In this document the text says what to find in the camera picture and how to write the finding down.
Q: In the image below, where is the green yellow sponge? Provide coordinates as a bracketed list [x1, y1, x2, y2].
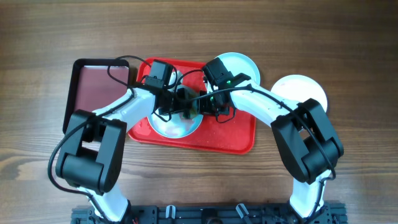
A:
[182, 109, 197, 119]

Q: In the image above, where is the light green plate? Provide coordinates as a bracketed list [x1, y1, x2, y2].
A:
[205, 52, 261, 93]
[147, 85, 203, 139]

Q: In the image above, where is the white plate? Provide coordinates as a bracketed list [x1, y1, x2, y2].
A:
[271, 75, 328, 112]

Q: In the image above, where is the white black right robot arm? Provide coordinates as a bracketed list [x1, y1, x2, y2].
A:
[194, 80, 344, 223]

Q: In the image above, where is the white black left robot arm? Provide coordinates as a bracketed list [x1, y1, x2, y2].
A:
[47, 86, 198, 223]

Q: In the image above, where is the red serving tray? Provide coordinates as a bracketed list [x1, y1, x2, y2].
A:
[128, 57, 256, 154]

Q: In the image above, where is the black water tray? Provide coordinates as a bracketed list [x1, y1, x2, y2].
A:
[62, 58, 131, 133]

